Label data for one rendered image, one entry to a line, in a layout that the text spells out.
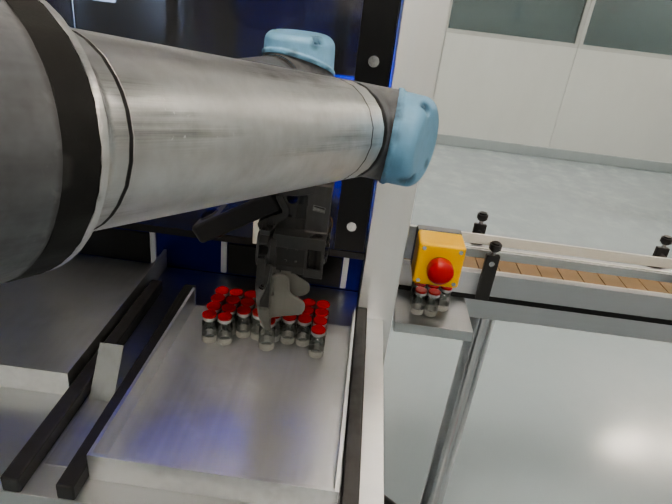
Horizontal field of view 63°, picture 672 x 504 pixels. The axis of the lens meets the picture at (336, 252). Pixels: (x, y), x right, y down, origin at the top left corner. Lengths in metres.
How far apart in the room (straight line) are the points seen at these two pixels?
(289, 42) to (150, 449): 0.46
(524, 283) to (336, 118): 0.74
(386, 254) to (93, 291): 0.47
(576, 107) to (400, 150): 5.38
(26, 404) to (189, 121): 0.59
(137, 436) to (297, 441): 0.18
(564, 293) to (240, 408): 0.61
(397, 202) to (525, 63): 4.80
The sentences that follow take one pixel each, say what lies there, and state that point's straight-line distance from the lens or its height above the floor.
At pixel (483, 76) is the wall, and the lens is 5.50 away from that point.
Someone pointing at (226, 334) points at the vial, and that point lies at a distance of 0.80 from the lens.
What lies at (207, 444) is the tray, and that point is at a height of 0.88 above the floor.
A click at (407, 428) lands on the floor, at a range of 2.01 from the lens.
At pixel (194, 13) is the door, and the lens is 0.80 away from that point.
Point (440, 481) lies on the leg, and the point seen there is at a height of 0.37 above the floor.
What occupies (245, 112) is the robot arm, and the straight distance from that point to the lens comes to 0.25.
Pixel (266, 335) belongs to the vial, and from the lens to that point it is 0.74.
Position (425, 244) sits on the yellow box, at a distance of 0.84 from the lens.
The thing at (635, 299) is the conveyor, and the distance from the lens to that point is 1.11.
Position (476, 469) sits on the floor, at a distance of 1.96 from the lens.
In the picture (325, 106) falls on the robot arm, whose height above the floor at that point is 1.31.
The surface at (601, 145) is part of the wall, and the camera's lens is 5.96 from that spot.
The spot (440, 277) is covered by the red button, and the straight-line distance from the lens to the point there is 0.83.
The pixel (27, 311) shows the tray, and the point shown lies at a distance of 0.94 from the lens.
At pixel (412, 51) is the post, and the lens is 0.76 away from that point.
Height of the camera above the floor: 1.38
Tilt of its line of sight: 27 degrees down
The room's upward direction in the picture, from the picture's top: 7 degrees clockwise
